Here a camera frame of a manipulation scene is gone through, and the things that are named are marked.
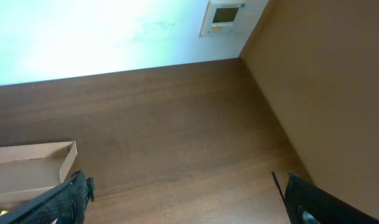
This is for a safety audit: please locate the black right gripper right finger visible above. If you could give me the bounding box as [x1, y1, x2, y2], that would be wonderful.
[284, 173, 379, 224]

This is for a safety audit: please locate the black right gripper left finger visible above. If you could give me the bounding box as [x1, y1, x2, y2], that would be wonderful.
[0, 170, 95, 224]

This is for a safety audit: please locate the cardboard box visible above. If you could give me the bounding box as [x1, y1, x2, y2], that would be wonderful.
[0, 141, 78, 207]

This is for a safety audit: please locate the yellow highlighter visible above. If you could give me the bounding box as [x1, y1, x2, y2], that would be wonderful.
[0, 210, 8, 216]

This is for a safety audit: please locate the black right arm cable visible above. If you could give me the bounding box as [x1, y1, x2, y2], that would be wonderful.
[271, 170, 286, 206]

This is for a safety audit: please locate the white wall control panel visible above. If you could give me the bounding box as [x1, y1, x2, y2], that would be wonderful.
[199, 0, 246, 37]

